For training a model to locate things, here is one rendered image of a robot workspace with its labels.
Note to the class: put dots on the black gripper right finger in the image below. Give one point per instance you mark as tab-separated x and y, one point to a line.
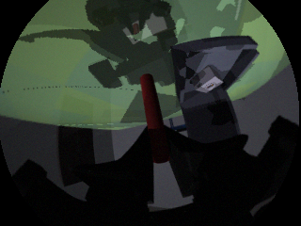
190	159

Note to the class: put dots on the dark red peg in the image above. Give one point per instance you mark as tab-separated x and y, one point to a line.
158	144

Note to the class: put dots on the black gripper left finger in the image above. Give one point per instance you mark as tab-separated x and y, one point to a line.
134	170

